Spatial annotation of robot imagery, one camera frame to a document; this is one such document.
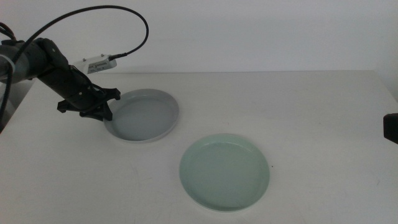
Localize grey shallow bowl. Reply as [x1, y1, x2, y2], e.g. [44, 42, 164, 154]
[104, 88, 180, 143]

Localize pale green shallow bowl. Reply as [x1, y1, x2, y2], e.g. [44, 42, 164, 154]
[179, 133, 271, 213]

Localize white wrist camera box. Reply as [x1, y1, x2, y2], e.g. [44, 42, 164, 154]
[73, 54, 118, 75]

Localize dark arm wires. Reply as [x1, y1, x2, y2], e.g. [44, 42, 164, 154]
[0, 22, 16, 40]

